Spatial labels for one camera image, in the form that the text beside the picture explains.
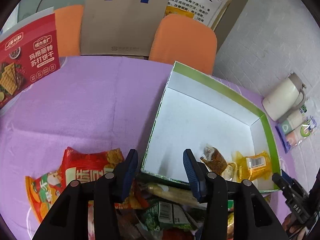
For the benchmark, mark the brown cardboard sheet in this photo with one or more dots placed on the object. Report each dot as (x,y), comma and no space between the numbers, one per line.
(120,27)

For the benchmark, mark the yellow cake snack pack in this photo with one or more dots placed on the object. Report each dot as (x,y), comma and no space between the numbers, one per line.
(252,167)

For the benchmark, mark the red cracker box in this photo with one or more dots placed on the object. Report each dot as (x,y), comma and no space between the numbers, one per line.
(28,53)

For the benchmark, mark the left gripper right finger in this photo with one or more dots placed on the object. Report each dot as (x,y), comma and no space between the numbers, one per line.
(253,217)

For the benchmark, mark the green snack bag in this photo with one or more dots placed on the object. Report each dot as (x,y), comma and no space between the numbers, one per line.
(164,215)

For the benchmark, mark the paper cups pack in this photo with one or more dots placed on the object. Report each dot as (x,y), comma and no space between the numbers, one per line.
(299,125)

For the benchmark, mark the orange cartoon snack bag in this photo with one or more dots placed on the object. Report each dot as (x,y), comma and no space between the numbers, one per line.
(43,192)

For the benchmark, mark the brown dried meat pack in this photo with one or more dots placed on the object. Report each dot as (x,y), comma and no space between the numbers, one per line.
(213,159)

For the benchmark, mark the purple tablecloth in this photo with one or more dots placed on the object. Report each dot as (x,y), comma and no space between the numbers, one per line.
(92,104)

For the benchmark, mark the white thermos jug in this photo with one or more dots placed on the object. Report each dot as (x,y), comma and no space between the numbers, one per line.
(289,95)

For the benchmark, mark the orange chair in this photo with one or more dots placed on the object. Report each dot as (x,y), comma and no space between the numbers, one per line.
(182,39)
(68,26)

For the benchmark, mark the clear cracker pack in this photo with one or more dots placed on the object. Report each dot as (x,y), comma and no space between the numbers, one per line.
(180,196)

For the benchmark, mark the right orange chair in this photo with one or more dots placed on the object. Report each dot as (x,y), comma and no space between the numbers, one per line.
(182,39)

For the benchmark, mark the left orange chair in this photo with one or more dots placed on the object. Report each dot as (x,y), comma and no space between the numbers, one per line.
(68,26)

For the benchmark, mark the green open gift box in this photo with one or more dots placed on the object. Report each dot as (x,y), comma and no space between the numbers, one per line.
(197,110)

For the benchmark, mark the red peanut snack bag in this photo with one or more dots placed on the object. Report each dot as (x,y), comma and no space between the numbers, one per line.
(87,167)

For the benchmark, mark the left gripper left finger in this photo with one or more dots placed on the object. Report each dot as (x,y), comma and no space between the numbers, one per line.
(68,217)

